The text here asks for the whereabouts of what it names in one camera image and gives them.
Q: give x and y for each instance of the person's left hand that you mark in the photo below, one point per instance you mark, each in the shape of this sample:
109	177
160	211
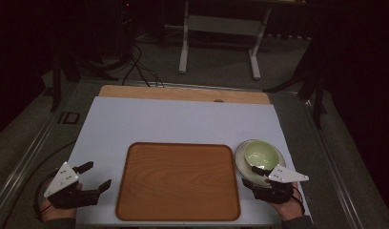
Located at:
53	211

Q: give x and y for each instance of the pale green bowl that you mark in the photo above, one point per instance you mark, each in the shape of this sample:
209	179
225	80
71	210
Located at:
262	154
241	165

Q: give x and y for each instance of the white table mat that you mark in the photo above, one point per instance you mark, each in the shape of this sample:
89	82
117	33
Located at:
170	122

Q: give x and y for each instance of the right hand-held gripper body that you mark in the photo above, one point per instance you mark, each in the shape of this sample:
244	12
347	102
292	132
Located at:
286	175

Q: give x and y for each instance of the white metal table frame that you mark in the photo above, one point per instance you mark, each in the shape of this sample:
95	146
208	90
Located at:
224	25

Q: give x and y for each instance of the metal floor rail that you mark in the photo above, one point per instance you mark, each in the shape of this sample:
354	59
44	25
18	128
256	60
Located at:
21	173
334	165

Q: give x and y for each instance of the brown wooden tray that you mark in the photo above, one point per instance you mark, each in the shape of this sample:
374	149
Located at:
178	181

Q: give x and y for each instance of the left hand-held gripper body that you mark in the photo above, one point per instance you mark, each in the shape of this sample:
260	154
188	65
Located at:
61	179

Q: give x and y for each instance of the black metal stand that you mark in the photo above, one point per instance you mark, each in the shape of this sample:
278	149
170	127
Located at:
57	86
317	95

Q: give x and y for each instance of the person's right hand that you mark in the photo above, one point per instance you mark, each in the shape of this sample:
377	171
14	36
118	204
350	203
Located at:
288	209

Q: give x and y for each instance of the black floor bracket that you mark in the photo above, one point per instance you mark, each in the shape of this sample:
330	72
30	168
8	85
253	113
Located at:
69	118

